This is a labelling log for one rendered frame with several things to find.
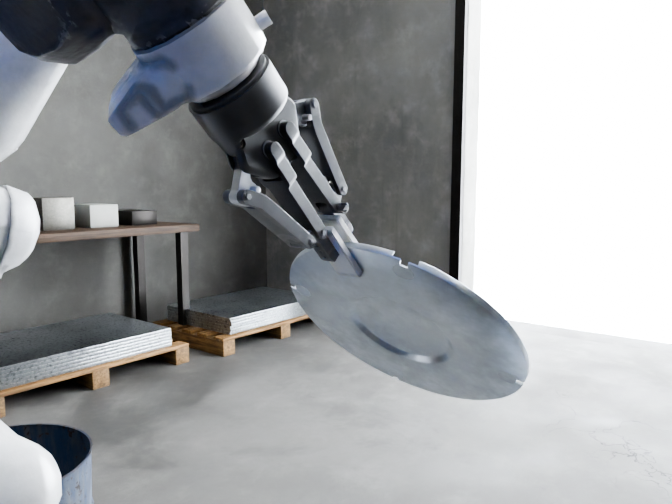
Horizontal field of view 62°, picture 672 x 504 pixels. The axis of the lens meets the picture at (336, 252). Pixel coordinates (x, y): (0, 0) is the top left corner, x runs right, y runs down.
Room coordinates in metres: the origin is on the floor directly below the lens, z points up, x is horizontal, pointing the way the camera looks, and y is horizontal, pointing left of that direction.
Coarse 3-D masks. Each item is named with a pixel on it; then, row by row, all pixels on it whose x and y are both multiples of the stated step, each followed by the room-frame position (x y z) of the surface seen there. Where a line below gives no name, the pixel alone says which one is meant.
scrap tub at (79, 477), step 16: (16, 432) 1.45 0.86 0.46; (32, 432) 1.46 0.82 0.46; (48, 432) 1.46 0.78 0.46; (64, 432) 1.45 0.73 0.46; (80, 432) 1.42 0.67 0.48; (48, 448) 1.46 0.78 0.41; (64, 448) 1.45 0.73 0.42; (80, 448) 1.42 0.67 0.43; (64, 464) 1.45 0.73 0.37; (80, 464) 1.24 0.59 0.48; (64, 480) 1.19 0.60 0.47; (80, 480) 1.24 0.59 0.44; (64, 496) 1.19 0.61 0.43; (80, 496) 1.24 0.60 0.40
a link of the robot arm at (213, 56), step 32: (224, 0) 0.40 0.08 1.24; (192, 32) 0.39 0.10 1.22; (224, 32) 0.40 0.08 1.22; (256, 32) 0.43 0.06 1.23; (160, 64) 0.40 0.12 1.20; (192, 64) 0.40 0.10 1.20; (224, 64) 0.41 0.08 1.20; (256, 64) 0.44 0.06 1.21; (128, 96) 0.41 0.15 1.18; (160, 96) 0.41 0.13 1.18; (192, 96) 0.42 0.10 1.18; (128, 128) 0.42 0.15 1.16
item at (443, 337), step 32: (384, 256) 0.53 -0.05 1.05; (320, 288) 0.65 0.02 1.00; (352, 288) 0.61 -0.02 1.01; (384, 288) 0.58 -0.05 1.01; (416, 288) 0.54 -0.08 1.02; (448, 288) 0.52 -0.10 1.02; (320, 320) 0.71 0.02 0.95; (352, 320) 0.67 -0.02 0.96; (384, 320) 0.64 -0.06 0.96; (416, 320) 0.60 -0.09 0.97; (448, 320) 0.56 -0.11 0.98; (480, 320) 0.53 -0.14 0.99; (352, 352) 0.74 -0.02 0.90; (384, 352) 0.69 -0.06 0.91; (416, 352) 0.66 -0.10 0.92; (448, 352) 0.62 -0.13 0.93; (480, 352) 0.58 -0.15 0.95; (512, 352) 0.55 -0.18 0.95; (416, 384) 0.72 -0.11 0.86; (448, 384) 0.67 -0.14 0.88; (480, 384) 0.63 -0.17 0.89; (512, 384) 0.59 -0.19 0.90
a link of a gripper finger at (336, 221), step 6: (324, 216) 0.55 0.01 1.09; (330, 216) 0.55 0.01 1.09; (336, 216) 0.54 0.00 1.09; (324, 222) 0.55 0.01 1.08; (330, 222) 0.55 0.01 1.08; (336, 222) 0.54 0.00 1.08; (342, 222) 0.54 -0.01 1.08; (336, 228) 0.55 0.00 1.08; (342, 228) 0.55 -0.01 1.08; (348, 228) 0.55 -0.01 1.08; (342, 234) 0.55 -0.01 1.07; (348, 234) 0.55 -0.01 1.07; (342, 240) 0.56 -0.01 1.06; (348, 240) 0.56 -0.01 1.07; (354, 240) 0.56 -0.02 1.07
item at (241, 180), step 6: (234, 162) 0.47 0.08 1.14; (234, 174) 0.46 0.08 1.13; (240, 174) 0.46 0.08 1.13; (246, 174) 0.46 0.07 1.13; (234, 180) 0.46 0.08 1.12; (240, 180) 0.46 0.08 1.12; (246, 180) 0.46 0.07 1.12; (234, 186) 0.46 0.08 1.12; (240, 186) 0.46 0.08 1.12; (246, 186) 0.46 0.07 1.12; (252, 186) 0.47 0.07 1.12; (258, 186) 0.46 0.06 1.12; (234, 192) 0.46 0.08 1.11; (234, 198) 0.46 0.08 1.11; (240, 204) 0.46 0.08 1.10
